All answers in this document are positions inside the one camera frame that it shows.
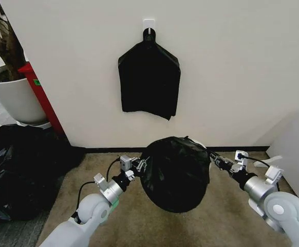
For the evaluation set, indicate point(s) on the brown plant trunk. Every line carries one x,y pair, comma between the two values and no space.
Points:
7,49

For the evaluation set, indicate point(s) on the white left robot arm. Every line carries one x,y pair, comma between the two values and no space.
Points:
88,213

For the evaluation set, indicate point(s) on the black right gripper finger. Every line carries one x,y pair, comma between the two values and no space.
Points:
222,166
220,157

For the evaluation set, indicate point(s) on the white cabinet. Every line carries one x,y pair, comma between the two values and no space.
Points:
296,151

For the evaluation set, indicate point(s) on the green label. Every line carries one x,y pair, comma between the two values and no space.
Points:
37,82

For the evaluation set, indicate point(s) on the large full black garbage bag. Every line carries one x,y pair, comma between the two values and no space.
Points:
21,175

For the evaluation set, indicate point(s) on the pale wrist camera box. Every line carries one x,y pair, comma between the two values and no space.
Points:
241,158
126,162

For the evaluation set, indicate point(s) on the white plant pot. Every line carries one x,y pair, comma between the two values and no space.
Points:
16,97

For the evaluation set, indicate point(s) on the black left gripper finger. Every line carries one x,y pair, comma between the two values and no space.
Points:
140,168
140,161

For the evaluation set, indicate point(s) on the black baseboard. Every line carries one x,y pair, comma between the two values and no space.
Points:
108,149

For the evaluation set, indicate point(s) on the white wall hook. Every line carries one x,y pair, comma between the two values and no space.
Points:
148,24

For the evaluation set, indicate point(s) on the white pot saucer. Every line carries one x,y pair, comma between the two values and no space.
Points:
43,125

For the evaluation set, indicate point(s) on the flat black garbage bag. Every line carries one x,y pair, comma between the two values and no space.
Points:
149,85

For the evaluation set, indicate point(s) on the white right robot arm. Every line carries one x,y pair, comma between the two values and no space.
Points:
280,205

